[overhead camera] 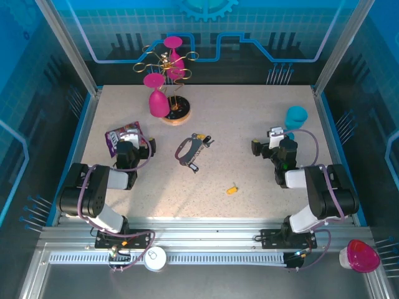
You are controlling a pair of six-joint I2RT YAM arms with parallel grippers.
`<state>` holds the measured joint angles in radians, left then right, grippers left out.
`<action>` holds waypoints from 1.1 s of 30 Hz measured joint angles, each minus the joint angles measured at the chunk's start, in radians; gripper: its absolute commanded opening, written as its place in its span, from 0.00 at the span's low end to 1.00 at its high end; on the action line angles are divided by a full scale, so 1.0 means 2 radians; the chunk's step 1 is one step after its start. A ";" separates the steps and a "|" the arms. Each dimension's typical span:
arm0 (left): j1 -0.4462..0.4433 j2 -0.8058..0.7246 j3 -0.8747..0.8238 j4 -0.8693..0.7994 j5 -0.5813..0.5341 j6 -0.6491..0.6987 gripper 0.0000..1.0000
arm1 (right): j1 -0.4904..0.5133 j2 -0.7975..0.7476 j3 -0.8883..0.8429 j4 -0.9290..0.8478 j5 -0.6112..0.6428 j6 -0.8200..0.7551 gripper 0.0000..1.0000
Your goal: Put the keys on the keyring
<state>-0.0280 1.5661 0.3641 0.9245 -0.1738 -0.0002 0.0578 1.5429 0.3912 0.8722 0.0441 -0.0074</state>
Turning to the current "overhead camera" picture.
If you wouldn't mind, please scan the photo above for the keyring with keys and tags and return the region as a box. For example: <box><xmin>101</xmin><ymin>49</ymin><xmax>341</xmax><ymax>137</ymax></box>
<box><xmin>174</xmin><ymin>132</ymin><xmax>216</xmax><ymax>175</ymax></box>

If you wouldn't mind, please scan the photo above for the purple candy bag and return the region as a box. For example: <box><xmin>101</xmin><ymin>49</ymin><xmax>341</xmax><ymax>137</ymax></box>
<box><xmin>105</xmin><ymin>121</ymin><xmax>147</xmax><ymax>159</ymax></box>

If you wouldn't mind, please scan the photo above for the teal wine glass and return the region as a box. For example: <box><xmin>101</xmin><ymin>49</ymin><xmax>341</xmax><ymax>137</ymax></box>
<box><xmin>284</xmin><ymin>105</ymin><xmax>309</xmax><ymax>141</ymax></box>

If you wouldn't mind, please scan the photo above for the pink wine glass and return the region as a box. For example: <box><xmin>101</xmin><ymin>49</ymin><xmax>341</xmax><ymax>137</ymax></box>
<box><xmin>143</xmin><ymin>73</ymin><xmax>171</xmax><ymax>118</ymax></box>
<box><xmin>163</xmin><ymin>36</ymin><xmax>185</xmax><ymax>80</ymax></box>

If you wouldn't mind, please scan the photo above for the white round cap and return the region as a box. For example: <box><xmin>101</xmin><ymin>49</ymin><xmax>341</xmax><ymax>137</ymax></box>
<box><xmin>143</xmin><ymin>245</ymin><xmax>168</xmax><ymax>272</ymax></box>

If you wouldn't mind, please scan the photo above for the pink plastic cup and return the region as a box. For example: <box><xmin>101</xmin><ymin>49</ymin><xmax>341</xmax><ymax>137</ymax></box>
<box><xmin>339</xmin><ymin>239</ymin><xmax>381</xmax><ymax>274</ymax></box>

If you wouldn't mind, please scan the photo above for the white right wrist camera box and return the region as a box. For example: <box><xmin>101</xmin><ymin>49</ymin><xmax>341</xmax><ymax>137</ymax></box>
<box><xmin>267</xmin><ymin>126</ymin><xmax>286</xmax><ymax>150</ymax></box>

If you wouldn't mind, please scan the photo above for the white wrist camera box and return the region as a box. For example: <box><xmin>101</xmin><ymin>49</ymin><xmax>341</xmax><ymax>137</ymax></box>
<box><xmin>267</xmin><ymin>126</ymin><xmax>286</xmax><ymax>150</ymax></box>
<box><xmin>120</xmin><ymin>132</ymin><xmax>142</xmax><ymax>148</ymax></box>

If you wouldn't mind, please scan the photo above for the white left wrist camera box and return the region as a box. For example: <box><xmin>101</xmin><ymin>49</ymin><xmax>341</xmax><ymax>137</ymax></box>
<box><xmin>120</xmin><ymin>132</ymin><xmax>142</xmax><ymax>148</ymax></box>

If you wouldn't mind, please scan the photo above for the gold wire glass rack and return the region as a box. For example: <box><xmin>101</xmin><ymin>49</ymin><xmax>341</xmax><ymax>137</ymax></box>
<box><xmin>133</xmin><ymin>44</ymin><xmax>200</xmax><ymax>127</ymax></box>

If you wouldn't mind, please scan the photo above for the aluminium side rail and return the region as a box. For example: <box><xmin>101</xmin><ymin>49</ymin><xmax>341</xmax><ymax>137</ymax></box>
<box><xmin>311</xmin><ymin>87</ymin><xmax>365</xmax><ymax>227</ymax></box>
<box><xmin>51</xmin><ymin>88</ymin><xmax>102</xmax><ymax>227</ymax></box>

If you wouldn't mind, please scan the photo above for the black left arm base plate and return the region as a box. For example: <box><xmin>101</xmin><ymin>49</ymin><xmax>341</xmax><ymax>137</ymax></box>
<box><xmin>94</xmin><ymin>229</ymin><xmax>156</xmax><ymax>250</ymax></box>

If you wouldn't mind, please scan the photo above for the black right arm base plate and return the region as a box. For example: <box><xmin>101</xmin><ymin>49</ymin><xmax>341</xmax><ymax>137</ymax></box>
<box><xmin>260</xmin><ymin>229</ymin><xmax>318</xmax><ymax>250</ymax></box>

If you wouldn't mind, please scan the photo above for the aluminium mounting rail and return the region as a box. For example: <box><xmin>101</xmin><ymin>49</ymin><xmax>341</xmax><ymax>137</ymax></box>
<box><xmin>40</xmin><ymin>216</ymin><xmax>372</xmax><ymax>250</ymax></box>

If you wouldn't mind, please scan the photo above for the black electronics mount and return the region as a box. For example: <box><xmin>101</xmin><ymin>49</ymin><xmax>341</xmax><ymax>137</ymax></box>
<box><xmin>284</xmin><ymin>249</ymin><xmax>312</xmax><ymax>272</ymax></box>
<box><xmin>107</xmin><ymin>247</ymin><xmax>132</xmax><ymax>272</ymax></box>

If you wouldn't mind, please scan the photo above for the aluminium frame post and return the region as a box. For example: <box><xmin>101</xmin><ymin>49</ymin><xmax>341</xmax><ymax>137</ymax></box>
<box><xmin>34</xmin><ymin>0</ymin><xmax>102</xmax><ymax>96</ymax></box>
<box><xmin>313</xmin><ymin>0</ymin><xmax>370</xmax><ymax>96</ymax></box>

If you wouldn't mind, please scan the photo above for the white slotted cable duct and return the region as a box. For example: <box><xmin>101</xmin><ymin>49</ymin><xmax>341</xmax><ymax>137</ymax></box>
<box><xmin>49</xmin><ymin>252</ymin><xmax>289</xmax><ymax>266</ymax></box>

